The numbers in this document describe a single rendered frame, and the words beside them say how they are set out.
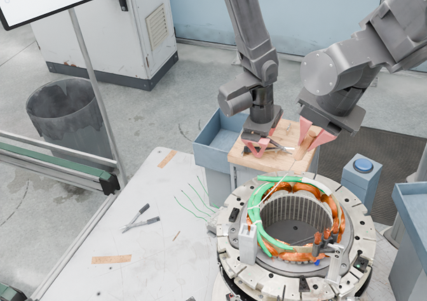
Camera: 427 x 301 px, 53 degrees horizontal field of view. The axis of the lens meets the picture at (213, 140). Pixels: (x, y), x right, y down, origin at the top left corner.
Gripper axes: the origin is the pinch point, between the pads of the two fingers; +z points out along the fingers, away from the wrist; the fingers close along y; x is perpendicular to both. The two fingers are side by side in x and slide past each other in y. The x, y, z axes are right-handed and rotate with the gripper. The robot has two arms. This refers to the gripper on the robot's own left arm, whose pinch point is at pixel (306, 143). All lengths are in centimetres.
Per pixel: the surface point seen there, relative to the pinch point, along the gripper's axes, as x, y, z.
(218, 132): 36, -22, 41
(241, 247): -9.6, 0.3, 20.8
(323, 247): -8.2, 11.5, 10.4
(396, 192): 24.8, 24.0, 17.9
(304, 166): 23.4, 3.7, 24.3
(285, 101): 195, -20, 127
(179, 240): 11, -14, 63
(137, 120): 138, -100, 165
